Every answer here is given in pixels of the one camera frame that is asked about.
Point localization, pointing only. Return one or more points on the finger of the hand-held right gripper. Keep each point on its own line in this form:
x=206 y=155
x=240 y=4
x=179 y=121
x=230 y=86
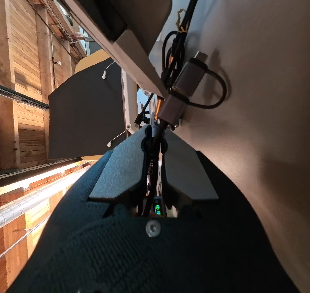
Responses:
x=138 y=62
x=143 y=14

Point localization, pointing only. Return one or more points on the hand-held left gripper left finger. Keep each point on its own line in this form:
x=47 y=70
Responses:
x=123 y=167

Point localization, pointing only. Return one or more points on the silver duct pipe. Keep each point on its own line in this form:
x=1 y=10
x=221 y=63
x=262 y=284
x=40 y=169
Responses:
x=36 y=203

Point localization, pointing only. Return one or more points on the yellow twist tie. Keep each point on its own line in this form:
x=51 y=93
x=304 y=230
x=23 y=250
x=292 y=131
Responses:
x=180 y=24

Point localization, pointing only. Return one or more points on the black power station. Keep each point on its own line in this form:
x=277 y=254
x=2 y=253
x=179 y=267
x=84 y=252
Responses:
x=157 y=207

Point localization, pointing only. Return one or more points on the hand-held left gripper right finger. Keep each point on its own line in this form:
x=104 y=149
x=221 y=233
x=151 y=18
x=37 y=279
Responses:
x=186 y=171

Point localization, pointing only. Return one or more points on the black wood-edged display board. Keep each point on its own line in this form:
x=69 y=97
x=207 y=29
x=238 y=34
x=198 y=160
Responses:
x=84 y=108

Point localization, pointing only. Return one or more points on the ceiling light strip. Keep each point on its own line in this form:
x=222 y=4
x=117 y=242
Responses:
x=48 y=174

